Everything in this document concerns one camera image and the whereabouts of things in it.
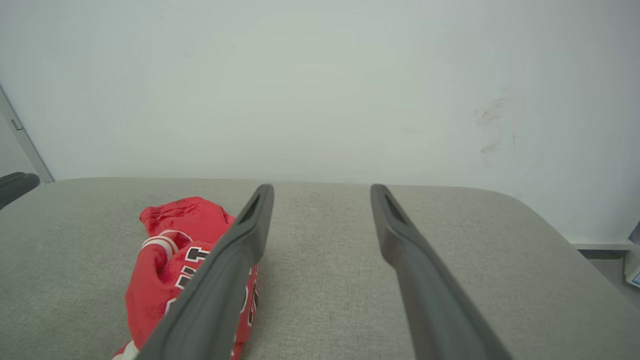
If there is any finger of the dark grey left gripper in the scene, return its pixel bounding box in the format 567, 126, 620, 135
0, 172, 41, 210

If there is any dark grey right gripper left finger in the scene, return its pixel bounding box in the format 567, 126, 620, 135
136, 183, 275, 360

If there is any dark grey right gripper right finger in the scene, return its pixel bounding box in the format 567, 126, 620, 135
370, 183, 514, 360

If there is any red and white basketball jersey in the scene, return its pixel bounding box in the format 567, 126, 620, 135
112, 196, 261, 360

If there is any white baseboard strip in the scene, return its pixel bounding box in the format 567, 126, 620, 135
570, 239, 636, 251

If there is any white box with blue print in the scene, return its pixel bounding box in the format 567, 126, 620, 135
624, 245, 640, 289

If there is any grey metal door frame strip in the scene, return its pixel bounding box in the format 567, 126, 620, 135
0, 85, 55, 184

